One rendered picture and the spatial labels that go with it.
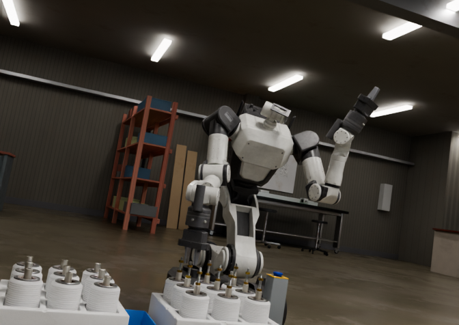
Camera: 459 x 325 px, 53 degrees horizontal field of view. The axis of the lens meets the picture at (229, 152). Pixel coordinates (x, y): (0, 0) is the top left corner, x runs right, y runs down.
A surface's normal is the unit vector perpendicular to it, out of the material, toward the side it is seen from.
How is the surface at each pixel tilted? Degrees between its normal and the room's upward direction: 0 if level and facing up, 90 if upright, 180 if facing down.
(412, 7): 90
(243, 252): 54
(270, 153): 127
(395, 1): 90
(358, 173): 90
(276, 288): 90
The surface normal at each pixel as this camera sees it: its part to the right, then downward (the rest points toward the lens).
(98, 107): 0.33, -0.06
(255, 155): 0.04, 0.52
